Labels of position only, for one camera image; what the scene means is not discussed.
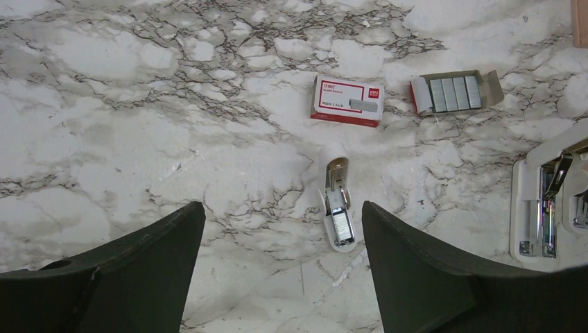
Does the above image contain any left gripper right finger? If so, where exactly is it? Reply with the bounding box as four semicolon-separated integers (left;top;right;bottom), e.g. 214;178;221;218
362;201;587;332

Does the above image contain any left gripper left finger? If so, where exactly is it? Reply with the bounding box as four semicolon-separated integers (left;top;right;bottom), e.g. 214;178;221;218
1;201;205;332

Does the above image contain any grey teal staple box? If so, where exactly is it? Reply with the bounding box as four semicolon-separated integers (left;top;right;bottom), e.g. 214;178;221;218
410;70;505;117

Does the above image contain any red white staple box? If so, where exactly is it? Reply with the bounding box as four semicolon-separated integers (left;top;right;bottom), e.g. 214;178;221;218
310;74;385;128

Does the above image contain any orange desk organizer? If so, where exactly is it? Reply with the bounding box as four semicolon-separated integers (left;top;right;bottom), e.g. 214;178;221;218
571;0;588;48

